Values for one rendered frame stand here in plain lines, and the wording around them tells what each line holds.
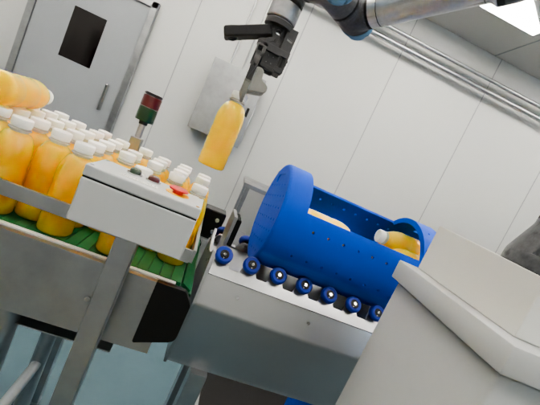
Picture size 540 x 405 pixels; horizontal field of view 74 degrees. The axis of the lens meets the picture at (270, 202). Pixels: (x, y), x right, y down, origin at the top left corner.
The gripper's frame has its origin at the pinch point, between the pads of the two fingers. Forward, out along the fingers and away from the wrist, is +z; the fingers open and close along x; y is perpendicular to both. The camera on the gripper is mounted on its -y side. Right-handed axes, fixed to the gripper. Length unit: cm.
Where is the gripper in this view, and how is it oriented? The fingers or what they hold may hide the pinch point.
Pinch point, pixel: (239, 96)
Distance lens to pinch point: 93.5
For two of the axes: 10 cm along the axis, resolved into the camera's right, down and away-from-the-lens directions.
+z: -4.1, 9.1, 1.2
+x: -1.4, -1.9, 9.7
